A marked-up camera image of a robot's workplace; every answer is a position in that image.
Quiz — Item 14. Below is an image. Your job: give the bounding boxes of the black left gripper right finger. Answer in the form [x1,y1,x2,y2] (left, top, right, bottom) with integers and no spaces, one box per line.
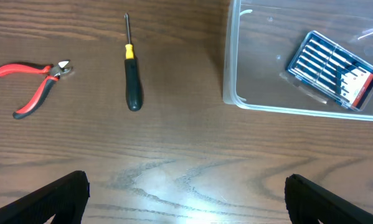
[285,174,373,224]

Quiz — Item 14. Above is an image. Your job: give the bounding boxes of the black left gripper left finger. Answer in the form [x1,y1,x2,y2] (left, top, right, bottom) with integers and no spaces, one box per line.
[0,170,90,224]

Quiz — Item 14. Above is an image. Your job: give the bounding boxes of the red black cutting pliers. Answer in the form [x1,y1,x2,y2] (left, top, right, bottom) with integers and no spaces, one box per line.
[0,60,72,119]

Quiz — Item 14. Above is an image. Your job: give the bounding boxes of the blue precision screwdriver set case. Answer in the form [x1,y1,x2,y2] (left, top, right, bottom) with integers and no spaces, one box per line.
[287,30,373,111]

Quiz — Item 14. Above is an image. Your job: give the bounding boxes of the black yellow screwdriver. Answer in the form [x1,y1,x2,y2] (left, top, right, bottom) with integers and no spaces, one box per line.
[125,13,143,111]

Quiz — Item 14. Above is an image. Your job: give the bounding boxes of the clear plastic container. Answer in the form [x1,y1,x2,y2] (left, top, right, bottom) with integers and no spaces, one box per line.
[223,0,373,121]

